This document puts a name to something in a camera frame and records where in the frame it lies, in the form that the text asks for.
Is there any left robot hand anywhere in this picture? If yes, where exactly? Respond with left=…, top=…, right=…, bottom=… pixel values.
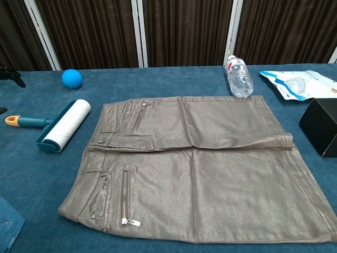
left=0, top=67, right=26, bottom=115

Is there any teal handle lint roller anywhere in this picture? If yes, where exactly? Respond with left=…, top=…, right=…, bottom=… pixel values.
left=5, top=99, right=92, bottom=153

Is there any brown curtain divider panel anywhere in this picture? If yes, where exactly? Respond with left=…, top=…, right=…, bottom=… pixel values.
left=0, top=0, right=55, bottom=72
left=234, top=0, right=337, bottom=65
left=35, top=0, right=144, bottom=71
left=142, top=0, right=235, bottom=68

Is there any blue ball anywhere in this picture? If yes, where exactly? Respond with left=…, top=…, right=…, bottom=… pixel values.
left=61, top=69, right=83, bottom=89

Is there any blue velvet table cover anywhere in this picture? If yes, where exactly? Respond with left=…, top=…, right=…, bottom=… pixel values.
left=0, top=62, right=337, bottom=253

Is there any light blue carton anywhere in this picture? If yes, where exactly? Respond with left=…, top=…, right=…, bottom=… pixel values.
left=0, top=196, right=26, bottom=253

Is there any folded grey-brown shiny garment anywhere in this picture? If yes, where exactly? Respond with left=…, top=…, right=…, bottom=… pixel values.
left=57, top=96, right=337, bottom=245

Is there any clear plastic water bottle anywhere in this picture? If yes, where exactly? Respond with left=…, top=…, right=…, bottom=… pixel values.
left=225, top=54, right=254, bottom=99

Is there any white blue plastic package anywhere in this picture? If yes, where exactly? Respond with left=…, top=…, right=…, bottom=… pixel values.
left=259, top=70, right=337, bottom=101

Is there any black cardboard box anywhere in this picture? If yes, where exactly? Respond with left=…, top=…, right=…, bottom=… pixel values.
left=299, top=97, right=337, bottom=158

